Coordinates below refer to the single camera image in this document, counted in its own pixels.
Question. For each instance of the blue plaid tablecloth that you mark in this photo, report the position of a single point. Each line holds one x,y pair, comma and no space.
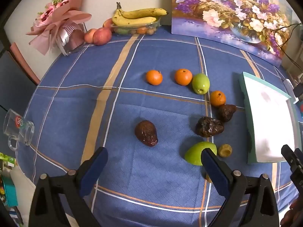
71,113

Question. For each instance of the glass mug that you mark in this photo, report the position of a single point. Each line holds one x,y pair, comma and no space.
21,127

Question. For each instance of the person's right hand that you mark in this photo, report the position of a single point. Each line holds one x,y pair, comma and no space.
290,217

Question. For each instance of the white tray with teal rim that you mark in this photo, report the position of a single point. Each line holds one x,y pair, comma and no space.
267,123

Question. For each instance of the orange-pink apple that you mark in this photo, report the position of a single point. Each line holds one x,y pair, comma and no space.
89,36

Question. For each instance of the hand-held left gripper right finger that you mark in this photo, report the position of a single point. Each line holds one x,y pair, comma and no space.
214,170

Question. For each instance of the brown longan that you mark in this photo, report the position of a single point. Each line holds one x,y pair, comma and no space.
224,150

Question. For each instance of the teal cardboard box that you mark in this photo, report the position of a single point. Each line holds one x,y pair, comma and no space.
10,191

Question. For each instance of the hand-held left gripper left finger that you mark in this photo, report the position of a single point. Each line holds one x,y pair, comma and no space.
93,170

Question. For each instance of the clear plastic container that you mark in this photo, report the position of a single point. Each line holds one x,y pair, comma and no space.
142,29

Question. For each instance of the yellow banana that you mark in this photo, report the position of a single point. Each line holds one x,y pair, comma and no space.
142,13
135,21

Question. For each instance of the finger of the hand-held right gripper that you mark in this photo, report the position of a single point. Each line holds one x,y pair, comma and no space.
290,156

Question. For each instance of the flower painting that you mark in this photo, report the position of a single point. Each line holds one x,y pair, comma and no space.
224,9

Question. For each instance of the red apple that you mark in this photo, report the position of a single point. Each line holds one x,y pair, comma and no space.
107,23
102,36

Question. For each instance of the white power strip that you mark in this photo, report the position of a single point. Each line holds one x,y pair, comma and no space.
290,87

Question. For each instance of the small orange tangerine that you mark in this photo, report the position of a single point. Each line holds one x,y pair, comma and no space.
183,76
217,98
154,77

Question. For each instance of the black charger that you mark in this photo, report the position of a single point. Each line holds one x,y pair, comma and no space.
299,88

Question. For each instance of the pink wrapped flower bouquet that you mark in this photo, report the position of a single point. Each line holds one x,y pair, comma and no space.
59,16

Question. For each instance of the dark brown dried date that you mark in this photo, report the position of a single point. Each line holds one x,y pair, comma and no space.
146,133
226,112
209,126

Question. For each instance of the green printed packet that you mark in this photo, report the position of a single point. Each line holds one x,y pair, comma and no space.
7,162

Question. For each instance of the green jujube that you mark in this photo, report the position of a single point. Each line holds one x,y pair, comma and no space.
194,155
200,83

